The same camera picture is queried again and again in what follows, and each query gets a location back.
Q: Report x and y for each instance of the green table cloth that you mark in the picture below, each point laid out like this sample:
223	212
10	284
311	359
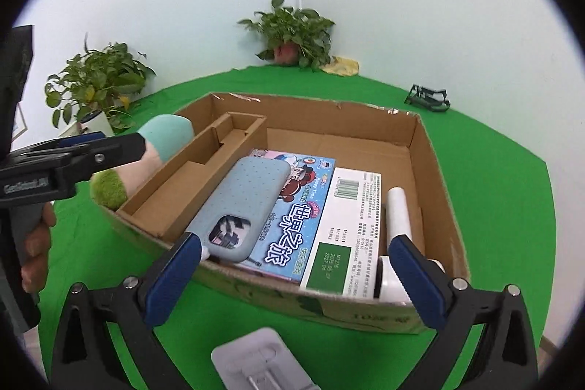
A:
500	193

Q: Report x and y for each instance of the potted plant red pot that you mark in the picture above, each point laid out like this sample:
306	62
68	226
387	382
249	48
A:
292	36

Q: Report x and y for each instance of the cardboard divider insert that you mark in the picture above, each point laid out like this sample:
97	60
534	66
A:
163	207

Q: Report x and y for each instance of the white green medicine box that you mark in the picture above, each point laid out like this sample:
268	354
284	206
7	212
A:
344	255

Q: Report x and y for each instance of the colourful children's book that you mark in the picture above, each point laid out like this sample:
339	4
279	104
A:
286	239

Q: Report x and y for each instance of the potted plant white pot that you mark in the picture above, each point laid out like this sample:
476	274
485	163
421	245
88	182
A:
98	81

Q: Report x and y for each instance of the pastel plush toy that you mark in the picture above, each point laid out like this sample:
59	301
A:
165	135

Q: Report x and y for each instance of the white folding phone stand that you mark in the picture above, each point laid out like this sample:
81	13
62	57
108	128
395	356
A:
259	360

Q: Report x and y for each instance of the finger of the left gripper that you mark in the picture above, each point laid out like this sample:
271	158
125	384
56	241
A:
109	152
80	139

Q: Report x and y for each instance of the yellow cloth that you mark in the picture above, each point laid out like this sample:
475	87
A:
342	66

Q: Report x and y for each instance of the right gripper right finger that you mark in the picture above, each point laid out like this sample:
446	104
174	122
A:
505	355

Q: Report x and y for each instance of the white lint roller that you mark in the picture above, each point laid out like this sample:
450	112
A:
400	269

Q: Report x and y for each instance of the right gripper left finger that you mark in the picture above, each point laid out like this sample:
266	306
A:
84	356

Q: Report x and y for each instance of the person's left hand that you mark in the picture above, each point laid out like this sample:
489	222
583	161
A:
35	270

